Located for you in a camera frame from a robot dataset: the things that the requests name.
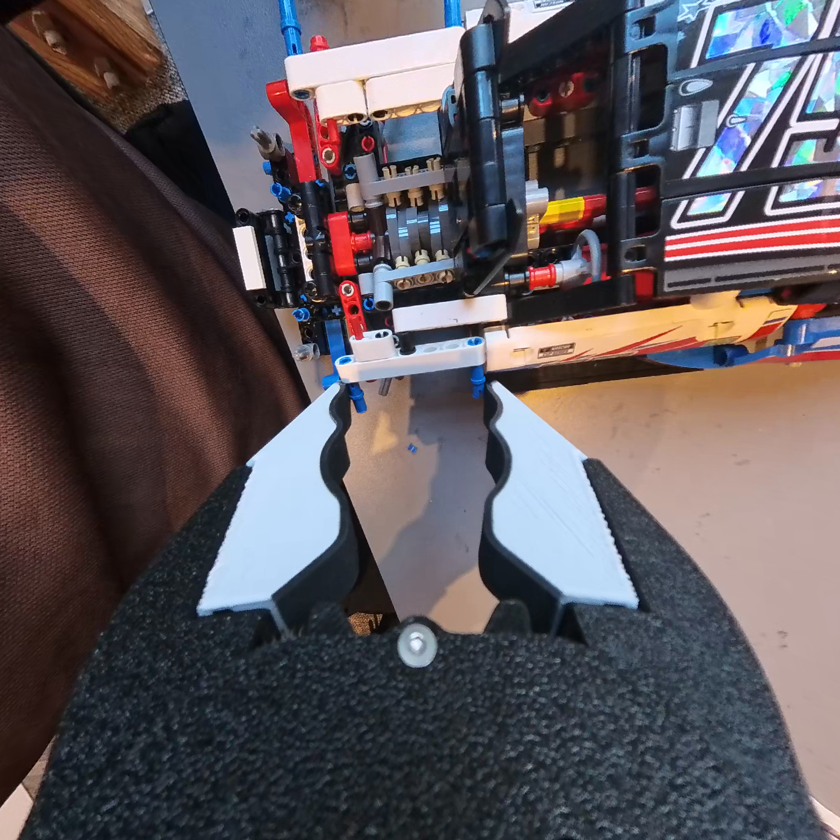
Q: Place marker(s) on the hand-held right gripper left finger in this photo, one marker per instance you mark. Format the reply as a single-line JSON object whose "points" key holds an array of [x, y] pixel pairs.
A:
{"points": [[275, 525]]}

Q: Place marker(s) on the white beam assembly with pins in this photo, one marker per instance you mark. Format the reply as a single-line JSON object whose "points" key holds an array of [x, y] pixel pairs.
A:
{"points": [[420, 359]]}

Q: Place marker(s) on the grey desk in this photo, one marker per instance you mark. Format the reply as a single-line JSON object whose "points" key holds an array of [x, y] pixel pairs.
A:
{"points": [[689, 492]]}

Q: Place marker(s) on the wooden board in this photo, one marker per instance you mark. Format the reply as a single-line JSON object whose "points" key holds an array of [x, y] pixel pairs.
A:
{"points": [[85, 46]]}

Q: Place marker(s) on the toy brick race car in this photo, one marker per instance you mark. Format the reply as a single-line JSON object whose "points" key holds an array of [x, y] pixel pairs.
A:
{"points": [[623, 197]]}

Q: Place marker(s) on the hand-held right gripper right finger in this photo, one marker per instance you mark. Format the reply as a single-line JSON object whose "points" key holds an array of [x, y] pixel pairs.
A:
{"points": [[558, 525]]}

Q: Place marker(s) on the black trousers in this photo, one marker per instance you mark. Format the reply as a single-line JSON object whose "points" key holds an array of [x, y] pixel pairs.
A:
{"points": [[170, 151]]}

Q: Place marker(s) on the person's brown shirt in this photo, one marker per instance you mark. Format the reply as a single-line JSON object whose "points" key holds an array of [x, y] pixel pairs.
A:
{"points": [[98, 394]]}

